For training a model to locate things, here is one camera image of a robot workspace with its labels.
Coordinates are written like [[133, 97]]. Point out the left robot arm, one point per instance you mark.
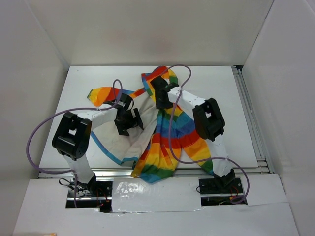
[[73, 134]]

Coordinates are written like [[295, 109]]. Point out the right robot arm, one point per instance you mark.
[[208, 123]]

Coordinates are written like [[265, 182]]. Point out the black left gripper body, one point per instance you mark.
[[128, 121]]

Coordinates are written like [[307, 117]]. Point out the aluminium frame rail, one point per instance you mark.
[[222, 83]]

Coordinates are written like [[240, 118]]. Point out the rainbow striped hooded jacket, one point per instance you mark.
[[148, 149]]

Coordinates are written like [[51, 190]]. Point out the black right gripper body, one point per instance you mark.
[[160, 103]]

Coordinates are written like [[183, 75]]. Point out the white front cover panel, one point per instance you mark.
[[175, 194]]

